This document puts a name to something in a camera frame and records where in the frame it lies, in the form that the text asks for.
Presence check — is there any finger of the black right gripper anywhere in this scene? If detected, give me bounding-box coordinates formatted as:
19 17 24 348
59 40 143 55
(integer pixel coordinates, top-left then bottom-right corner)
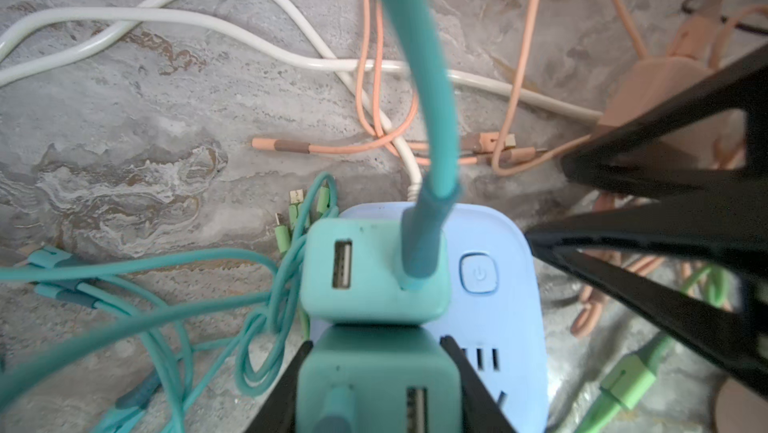
525 189 767 396
561 47 767 198

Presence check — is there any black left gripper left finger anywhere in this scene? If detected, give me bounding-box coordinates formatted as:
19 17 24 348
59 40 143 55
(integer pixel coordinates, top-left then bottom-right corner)
244 341 314 433

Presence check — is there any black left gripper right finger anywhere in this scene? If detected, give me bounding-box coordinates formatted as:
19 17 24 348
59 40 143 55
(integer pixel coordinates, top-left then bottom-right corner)
439 336 516 433

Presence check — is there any pink charger from blue strip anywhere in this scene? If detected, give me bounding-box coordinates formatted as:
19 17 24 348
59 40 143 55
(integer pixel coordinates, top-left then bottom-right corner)
590 54 748 170

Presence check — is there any blue power strip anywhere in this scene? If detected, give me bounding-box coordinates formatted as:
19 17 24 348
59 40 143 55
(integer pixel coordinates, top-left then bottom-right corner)
311 200 548 432

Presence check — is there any light green USB cable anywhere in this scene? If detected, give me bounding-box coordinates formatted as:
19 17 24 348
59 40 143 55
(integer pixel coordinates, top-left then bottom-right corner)
272 186 730 433

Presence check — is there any teal USB cable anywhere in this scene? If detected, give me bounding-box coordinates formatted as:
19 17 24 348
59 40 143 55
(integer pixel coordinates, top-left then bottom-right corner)
0 0 463 433

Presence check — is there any white power cord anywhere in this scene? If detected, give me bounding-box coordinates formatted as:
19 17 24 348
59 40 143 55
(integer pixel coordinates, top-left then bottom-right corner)
0 0 604 203

